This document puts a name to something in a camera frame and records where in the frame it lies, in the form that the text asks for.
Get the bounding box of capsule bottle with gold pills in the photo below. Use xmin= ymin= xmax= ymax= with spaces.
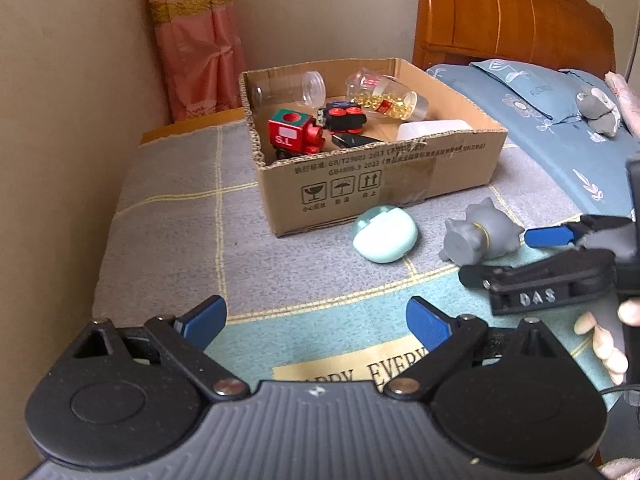
xmin=345 ymin=68 xmax=428 ymax=122

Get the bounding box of blue black toy block car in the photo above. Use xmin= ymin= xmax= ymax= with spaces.
xmin=316 ymin=101 xmax=367 ymax=134

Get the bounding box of tall clear plastic jar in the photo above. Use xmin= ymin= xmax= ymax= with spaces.
xmin=248 ymin=70 xmax=326 ymax=110

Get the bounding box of person's right hand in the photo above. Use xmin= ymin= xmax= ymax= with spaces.
xmin=574 ymin=295 xmax=639 ymax=386

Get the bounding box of mint green round case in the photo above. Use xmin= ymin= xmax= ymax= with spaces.
xmin=352 ymin=205 xmax=419 ymax=264

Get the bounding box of grey plush toy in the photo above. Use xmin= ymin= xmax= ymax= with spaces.
xmin=576 ymin=86 xmax=622 ymax=139

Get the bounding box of blue floral pillow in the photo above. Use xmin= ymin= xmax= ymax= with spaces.
xmin=471 ymin=58 xmax=586 ymax=124

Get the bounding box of pink folded cloth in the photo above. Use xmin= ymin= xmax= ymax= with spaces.
xmin=604 ymin=72 xmax=640 ymax=138

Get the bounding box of cardboard box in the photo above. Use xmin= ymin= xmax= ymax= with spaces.
xmin=240 ymin=58 xmax=508 ymax=236

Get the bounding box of white flat box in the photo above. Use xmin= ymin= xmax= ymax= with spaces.
xmin=396 ymin=119 xmax=472 ymax=141

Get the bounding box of small black flat object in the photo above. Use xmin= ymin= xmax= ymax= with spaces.
xmin=331 ymin=132 xmax=380 ymax=148

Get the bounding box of red toy train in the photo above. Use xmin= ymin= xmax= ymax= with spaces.
xmin=268 ymin=108 xmax=326 ymax=158

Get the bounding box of wooden headboard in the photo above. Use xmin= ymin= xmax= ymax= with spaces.
xmin=412 ymin=0 xmax=616 ymax=77

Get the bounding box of pink curtain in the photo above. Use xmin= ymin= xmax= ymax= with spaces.
xmin=149 ymin=0 xmax=245 ymax=122

